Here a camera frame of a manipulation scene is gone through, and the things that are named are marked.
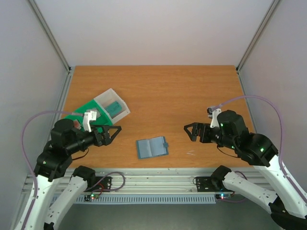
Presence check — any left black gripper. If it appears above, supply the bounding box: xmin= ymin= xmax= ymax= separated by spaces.
xmin=68 ymin=123 xmax=122 ymax=153

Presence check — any teal card holder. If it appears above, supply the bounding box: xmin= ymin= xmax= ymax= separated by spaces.
xmin=136 ymin=136 xmax=169 ymax=160

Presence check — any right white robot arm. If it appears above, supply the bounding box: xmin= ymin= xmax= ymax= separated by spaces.
xmin=184 ymin=109 xmax=307 ymax=230

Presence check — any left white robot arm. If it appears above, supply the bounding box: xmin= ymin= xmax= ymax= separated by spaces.
xmin=15 ymin=119 xmax=121 ymax=230

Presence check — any teal card in bin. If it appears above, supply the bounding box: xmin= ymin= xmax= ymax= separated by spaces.
xmin=105 ymin=101 xmax=122 ymax=117

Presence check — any green plastic tray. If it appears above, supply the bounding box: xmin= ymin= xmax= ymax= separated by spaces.
xmin=62 ymin=99 xmax=113 ymax=132

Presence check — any white translucent plastic bin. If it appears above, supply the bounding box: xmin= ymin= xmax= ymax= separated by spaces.
xmin=94 ymin=88 xmax=130 ymax=124

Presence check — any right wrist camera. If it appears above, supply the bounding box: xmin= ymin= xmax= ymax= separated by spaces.
xmin=207 ymin=106 xmax=222 ymax=128

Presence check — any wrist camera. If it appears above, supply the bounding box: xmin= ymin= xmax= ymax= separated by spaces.
xmin=207 ymin=106 xmax=222 ymax=128
xmin=82 ymin=110 xmax=97 ymax=132

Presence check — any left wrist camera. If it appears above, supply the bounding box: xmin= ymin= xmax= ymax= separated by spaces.
xmin=82 ymin=110 xmax=97 ymax=132

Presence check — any aluminium front rail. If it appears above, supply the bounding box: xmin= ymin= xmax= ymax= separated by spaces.
xmin=22 ymin=167 xmax=286 ymax=194

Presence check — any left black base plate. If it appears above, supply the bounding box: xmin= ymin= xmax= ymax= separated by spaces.
xmin=85 ymin=176 xmax=112 ymax=192

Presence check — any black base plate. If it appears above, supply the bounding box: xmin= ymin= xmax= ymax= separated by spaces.
xmin=85 ymin=176 xmax=112 ymax=192
xmin=192 ymin=176 xmax=232 ymax=193

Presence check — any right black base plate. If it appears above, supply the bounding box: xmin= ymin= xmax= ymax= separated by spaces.
xmin=192 ymin=176 xmax=232 ymax=193

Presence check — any grey slotted cable duct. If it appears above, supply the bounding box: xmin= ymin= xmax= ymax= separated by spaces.
xmin=73 ymin=194 xmax=216 ymax=205

